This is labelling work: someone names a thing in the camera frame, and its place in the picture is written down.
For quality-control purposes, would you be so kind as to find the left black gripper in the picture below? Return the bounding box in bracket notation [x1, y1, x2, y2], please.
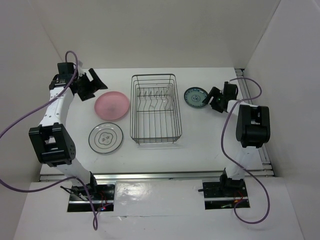
[73, 68, 107, 102]

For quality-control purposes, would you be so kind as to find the blue floral ceramic plate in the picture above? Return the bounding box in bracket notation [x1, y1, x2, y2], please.
[183, 87, 208, 109]

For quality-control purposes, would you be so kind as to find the clear glass plate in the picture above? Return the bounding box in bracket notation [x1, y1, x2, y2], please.
[162, 84, 175, 111]

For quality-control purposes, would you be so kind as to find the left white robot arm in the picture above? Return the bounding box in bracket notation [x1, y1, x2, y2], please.
[28, 62, 107, 200]

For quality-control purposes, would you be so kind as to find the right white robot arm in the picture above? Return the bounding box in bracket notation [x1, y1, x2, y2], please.
[202, 81, 271, 196]

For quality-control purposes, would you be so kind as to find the pink plastic plate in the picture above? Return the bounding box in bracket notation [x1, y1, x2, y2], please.
[94, 91, 130, 121]

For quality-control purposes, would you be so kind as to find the white plate with dark rim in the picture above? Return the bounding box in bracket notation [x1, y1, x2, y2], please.
[88, 122, 124, 154]

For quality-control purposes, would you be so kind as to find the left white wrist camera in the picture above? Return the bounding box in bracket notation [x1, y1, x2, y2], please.
[74, 60, 85, 76]

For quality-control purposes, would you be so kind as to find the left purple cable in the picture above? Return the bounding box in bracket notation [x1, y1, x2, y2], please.
[0, 50, 115, 231]

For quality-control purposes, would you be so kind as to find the aluminium side rail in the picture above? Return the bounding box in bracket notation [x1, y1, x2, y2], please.
[234, 67, 275, 177]

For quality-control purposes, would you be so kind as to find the metal wire dish rack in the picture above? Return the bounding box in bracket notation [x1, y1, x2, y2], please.
[130, 73, 183, 145]

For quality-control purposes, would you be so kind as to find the aluminium front rail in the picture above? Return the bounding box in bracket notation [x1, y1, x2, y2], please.
[39, 169, 275, 182]

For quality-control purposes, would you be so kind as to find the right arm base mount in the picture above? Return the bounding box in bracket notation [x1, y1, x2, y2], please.
[197, 182, 250, 210]

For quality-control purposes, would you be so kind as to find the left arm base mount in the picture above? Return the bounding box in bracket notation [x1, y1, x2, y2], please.
[60, 183, 116, 213]

